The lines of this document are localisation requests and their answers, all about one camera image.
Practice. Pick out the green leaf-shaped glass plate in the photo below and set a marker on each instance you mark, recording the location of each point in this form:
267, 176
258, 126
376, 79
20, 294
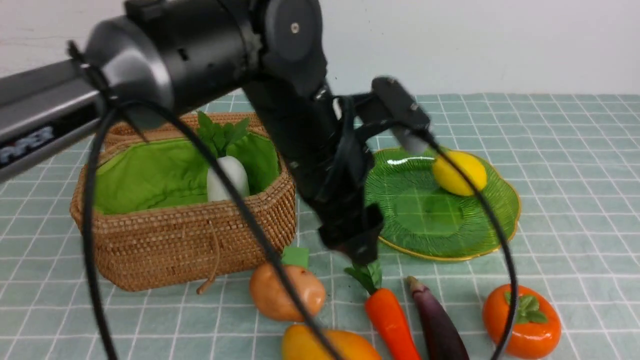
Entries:
421, 218

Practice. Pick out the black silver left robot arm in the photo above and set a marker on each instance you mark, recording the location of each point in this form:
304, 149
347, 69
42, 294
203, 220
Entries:
162, 59

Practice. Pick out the green foam cube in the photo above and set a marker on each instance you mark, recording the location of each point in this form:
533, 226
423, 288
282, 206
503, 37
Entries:
295, 256

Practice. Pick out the green checkered tablecloth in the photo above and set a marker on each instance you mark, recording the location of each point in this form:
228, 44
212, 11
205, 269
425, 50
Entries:
574, 160

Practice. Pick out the brown toy potato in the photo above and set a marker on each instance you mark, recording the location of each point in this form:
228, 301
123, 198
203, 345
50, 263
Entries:
271, 299

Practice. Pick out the orange yellow toy mango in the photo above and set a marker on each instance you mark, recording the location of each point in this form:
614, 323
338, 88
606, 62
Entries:
299, 343

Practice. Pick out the woven wicker basket lid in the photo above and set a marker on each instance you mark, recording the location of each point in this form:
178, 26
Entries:
122, 132

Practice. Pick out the purple toy eggplant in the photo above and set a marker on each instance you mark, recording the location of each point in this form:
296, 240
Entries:
441, 337

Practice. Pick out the white toy radish green leaves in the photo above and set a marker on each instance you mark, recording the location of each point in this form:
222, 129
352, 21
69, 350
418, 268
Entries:
218, 138

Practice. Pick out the orange toy persimmon green leaf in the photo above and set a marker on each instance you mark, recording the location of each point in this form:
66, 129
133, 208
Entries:
537, 329

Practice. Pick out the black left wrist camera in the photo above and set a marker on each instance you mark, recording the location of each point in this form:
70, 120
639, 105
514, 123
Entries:
389, 106

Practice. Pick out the orange toy carrot green leaves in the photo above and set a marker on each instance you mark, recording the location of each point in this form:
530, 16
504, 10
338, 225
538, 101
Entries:
385, 312

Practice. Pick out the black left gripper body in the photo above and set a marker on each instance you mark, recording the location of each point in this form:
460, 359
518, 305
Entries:
332, 184

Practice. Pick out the woven wicker basket green lining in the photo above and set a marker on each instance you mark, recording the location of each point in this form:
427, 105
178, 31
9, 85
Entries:
153, 225

